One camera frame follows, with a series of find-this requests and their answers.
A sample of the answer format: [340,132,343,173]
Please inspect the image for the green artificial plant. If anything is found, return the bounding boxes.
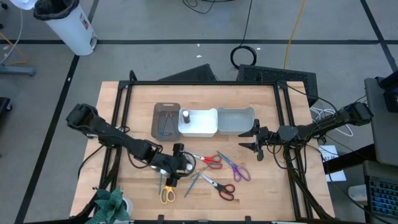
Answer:
[84,186,131,224]

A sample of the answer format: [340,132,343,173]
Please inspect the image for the backlit black keyboard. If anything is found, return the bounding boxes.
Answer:
[363,160,398,220]

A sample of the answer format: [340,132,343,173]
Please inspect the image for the white paper sheet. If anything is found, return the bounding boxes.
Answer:
[318,144,347,183]

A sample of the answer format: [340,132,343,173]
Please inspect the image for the black aluminium table frame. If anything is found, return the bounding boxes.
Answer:
[73,70,336,224]

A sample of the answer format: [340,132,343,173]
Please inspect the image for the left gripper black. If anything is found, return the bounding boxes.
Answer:
[151,142,195,188]

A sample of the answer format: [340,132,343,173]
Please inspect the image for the dark translucent plastic bin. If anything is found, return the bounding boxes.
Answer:
[150,102,182,142]

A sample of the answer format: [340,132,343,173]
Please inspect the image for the white plastic bin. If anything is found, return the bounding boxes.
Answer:
[216,106,256,136]
[178,108,218,138]

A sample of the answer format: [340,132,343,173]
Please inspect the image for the grey side table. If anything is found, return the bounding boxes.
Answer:
[364,77,398,167]

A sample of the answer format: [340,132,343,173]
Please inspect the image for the white rounded device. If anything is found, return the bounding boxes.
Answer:
[348,184,368,203]

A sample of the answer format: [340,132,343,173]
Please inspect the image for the yellow handled scissors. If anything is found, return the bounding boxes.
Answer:
[159,177,177,205]

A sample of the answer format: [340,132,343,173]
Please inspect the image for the black caster base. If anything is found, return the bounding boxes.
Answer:
[0,96,13,114]

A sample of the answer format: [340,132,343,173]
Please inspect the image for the purple handled scissors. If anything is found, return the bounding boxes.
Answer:
[216,151,251,183]

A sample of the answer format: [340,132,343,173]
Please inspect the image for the black floor bar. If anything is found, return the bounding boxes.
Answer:
[322,143,376,175]

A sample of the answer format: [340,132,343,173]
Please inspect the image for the orange floor cable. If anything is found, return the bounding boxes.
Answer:
[0,32,32,66]

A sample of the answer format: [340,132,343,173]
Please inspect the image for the grey metal stand base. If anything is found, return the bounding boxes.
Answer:
[0,63,37,77]

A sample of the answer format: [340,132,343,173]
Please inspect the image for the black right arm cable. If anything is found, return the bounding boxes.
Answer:
[266,143,312,171]

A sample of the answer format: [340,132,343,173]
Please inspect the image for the yellow cable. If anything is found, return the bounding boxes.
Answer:
[283,0,307,70]

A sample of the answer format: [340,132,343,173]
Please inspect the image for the black and red scissors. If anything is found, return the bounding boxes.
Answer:
[198,172,236,202]

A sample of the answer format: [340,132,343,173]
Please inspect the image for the black flat panel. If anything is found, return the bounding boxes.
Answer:
[157,63,218,82]

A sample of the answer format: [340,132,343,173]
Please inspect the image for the white plant pot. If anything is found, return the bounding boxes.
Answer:
[122,197,134,218]

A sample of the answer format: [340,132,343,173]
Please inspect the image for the black coiled cable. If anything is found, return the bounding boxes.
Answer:
[229,0,258,70]

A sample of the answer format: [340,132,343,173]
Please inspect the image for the teal pencil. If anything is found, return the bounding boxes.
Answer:
[160,111,171,139]

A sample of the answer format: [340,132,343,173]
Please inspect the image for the black device on side table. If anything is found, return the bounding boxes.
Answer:
[375,70,398,113]

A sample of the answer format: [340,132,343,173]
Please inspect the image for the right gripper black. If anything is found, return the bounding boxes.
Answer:
[238,119,280,162]

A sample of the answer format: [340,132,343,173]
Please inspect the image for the white floor cable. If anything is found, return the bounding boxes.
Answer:
[0,9,24,65]

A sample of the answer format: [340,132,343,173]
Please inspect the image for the red handled scissors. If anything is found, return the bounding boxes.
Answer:
[192,153,224,170]

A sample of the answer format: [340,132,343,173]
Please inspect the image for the white trash can black bag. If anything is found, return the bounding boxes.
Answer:
[33,0,99,56]

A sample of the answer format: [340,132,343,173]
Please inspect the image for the white object on floor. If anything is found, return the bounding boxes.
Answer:
[9,0,39,11]

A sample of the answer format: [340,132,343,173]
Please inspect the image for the thin black floor cable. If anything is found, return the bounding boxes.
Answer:
[182,0,249,15]

